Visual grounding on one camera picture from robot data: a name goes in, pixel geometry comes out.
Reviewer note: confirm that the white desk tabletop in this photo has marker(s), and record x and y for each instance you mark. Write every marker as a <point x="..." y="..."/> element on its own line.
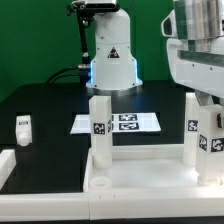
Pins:
<point x="147" y="167"/>

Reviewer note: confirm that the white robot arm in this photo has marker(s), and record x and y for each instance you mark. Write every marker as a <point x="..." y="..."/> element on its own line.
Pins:
<point x="195" y="47"/>

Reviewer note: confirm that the black camera stand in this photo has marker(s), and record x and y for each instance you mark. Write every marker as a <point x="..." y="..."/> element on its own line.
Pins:
<point x="84" y="18"/>

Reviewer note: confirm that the white U-shaped fence frame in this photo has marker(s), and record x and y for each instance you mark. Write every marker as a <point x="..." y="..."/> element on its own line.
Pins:
<point x="107" y="204"/>

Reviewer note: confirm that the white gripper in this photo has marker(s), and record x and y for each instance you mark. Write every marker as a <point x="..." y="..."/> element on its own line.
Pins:
<point x="202" y="71"/>

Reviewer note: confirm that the white marker base sheet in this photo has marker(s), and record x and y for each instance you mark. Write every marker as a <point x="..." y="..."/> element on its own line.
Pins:
<point x="121" y="123"/>

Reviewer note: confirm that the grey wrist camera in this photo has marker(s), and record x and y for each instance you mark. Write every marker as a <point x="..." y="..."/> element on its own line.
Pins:
<point x="168" y="25"/>

